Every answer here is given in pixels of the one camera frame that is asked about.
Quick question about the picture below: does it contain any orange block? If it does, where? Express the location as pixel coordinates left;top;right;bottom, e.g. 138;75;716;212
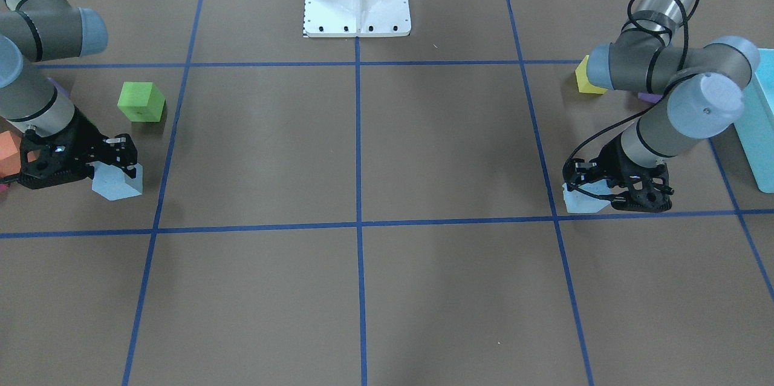
1;131;21;177

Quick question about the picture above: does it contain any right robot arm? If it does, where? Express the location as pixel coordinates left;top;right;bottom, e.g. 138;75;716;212
1;0;143;200

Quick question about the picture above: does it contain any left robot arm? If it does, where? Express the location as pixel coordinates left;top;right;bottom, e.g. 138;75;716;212
563;0;760;212

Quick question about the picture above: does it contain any yellow block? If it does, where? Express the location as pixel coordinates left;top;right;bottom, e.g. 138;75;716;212
574;55;608;95

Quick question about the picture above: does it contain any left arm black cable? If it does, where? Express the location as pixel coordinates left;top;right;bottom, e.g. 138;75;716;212
562;0;702;201

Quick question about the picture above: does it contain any cyan plastic bin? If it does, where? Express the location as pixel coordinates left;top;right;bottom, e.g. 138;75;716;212
735;48;773;194

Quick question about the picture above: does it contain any light blue block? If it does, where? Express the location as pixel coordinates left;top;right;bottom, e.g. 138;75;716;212
563;180;611;214
91;162;143;201

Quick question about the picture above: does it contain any green block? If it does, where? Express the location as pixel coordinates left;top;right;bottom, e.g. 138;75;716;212
117;82;166;122

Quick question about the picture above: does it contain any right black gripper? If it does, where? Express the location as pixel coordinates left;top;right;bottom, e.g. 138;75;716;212
18;110;138;189

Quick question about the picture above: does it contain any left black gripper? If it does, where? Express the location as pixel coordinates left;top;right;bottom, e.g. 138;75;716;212
563;135;657;201

